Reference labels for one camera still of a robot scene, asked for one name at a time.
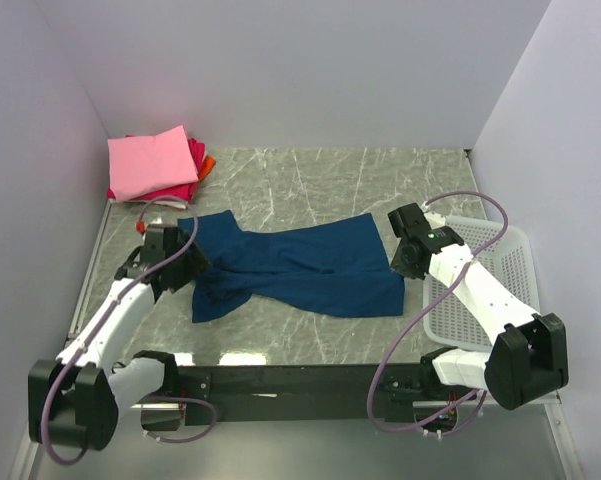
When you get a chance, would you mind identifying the folded light pink t-shirt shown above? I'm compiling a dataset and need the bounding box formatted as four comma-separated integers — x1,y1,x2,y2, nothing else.
107,125,198,201

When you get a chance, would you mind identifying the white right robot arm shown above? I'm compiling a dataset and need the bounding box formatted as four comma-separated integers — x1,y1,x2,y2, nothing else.
388,203,569,410

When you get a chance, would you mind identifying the folded white t-shirt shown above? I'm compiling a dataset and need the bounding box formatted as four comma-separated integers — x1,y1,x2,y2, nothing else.
133,199,188,211

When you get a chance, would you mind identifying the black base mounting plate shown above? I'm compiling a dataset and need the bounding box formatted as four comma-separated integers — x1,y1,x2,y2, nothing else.
143,363,470,424

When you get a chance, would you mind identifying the white plastic laundry basket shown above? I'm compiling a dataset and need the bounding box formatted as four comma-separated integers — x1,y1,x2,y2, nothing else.
423,212,540,352

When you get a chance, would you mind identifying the blue Mickey t-shirt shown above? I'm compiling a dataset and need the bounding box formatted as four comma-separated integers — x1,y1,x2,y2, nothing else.
178,211,405,323

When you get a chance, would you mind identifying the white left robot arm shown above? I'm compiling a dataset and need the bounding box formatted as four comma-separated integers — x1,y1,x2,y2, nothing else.
27,224,209,465

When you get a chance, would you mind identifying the folded orange t-shirt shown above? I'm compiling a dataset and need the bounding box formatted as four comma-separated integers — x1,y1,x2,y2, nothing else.
198,155,216,182

